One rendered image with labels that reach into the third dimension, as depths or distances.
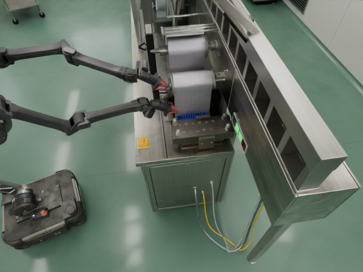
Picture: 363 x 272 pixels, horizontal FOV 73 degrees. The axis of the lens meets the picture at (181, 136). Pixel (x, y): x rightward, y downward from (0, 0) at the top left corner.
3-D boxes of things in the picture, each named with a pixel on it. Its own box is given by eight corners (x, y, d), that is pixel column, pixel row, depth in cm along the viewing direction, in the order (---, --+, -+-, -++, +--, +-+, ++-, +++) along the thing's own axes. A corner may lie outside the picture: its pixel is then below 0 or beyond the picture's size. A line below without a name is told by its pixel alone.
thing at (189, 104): (175, 116, 168) (174, 96, 154) (208, 113, 170) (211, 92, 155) (175, 117, 168) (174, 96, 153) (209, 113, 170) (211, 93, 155)
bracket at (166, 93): (163, 117, 184) (160, 85, 160) (172, 116, 184) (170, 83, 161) (164, 122, 181) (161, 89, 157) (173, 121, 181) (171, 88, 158)
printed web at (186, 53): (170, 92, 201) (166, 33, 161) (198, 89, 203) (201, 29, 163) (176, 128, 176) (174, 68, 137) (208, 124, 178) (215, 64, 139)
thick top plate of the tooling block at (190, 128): (170, 126, 169) (169, 120, 164) (227, 120, 172) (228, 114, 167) (173, 144, 159) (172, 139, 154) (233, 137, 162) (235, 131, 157)
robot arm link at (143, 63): (127, 82, 147) (126, 73, 139) (128, 67, 152) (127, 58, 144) (148, 83, 148) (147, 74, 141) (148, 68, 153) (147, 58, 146)
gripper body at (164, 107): (166, 117, 159) (156, 114, 156) (165, 106, 166) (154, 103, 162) (170, 110, 155) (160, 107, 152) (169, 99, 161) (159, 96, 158)
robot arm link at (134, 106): (76, 124, 133) (72, 110, 139) (78, 131, 138) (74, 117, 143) (150, 104, 147) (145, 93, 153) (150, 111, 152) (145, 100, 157)
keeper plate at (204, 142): (197, 147, 165) (198, 137, 156) (212, 145, 165) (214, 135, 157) (198, 150, 163) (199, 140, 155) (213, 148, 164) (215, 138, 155)
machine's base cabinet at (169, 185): (141, 60, 386) (132, 2, 319) (182, 56, 391) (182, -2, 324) (153, 216, 228) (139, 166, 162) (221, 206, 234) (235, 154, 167)
